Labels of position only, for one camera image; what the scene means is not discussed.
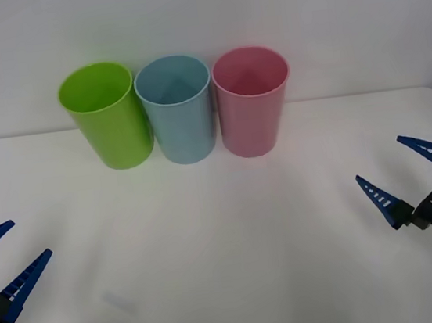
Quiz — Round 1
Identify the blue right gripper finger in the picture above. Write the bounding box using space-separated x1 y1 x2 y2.
354 167 418 235
395 131 432 180

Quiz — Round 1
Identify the pink plastic bin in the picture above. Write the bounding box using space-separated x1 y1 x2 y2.
208 41 301 162

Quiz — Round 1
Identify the green plastic bin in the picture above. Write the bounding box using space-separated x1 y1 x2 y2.
54 56 158 178

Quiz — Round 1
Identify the pale blue plastic bin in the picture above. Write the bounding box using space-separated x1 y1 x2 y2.
130 51 222 170

